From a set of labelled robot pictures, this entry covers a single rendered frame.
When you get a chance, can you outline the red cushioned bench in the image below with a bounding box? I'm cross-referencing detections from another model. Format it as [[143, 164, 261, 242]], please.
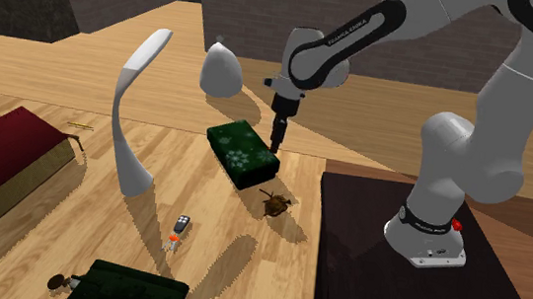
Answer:
[[0, 104, 89, 258]]

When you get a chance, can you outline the dark robot stand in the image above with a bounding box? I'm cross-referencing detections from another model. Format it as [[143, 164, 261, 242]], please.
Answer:
[[309, 170, 533, 299]]

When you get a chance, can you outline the green snowflake gift box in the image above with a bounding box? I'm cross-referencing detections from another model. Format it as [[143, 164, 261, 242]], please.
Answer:
[[201, 115, 284, 194]]

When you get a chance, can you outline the white teardrop vase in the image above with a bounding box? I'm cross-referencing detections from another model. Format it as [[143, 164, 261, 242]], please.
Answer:
[[197, 39, 247, 101]]

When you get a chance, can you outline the grey key fob remote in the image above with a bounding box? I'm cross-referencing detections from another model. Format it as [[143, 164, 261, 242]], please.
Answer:
[[161, 212, 192, 255]]

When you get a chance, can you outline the tall curved white lamp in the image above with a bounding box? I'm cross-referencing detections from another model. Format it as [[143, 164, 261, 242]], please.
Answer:
[[104, 24, 175, 200]]

